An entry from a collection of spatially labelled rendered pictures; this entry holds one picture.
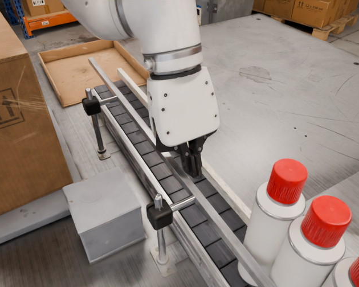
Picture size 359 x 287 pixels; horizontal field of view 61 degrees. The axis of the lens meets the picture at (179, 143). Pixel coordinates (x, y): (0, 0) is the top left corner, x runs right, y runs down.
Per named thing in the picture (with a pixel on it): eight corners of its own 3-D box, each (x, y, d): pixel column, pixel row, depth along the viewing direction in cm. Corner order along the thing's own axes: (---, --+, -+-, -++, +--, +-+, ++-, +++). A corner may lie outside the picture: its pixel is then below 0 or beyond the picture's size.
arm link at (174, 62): (153, 56, 37) (158, 80, 38) (212, 42, 41) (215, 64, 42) (131, 54, 44) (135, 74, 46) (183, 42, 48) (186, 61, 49)
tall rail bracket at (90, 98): (128, 146, 70) (118, 83, 59) (97, 157, 67) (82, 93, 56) (123, 139, 72) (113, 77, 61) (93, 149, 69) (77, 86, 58)
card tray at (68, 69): (150, 83, 92) (149, 72, 89) (62, 107, 82) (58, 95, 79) (114, 47, 111) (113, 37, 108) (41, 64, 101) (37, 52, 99)
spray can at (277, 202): (282, 277, 42) (331, 176, 28) (253, 296, 40) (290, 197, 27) (257, 247, 45) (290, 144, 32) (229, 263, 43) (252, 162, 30)
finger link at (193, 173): (173, 147, 45) (180, 184, 48) (191, 140, 47) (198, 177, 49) (164, 141, 48) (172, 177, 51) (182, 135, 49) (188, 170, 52)
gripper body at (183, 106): (152, 74, 38) (168, 152, 43) (218, 56, 42) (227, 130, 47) (132, 69, 45) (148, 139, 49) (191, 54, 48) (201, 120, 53)
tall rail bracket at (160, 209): (198, 251, 50) (203, 185, 39) (158, 272, 48) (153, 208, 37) (187, 236, 52) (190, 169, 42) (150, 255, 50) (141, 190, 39)
